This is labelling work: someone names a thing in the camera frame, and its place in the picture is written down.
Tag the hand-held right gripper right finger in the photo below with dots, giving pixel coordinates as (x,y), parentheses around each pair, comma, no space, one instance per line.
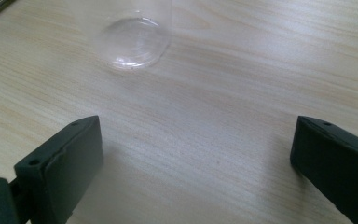
(338,168)

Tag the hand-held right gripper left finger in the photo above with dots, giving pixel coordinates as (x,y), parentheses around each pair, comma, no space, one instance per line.
(59,174)

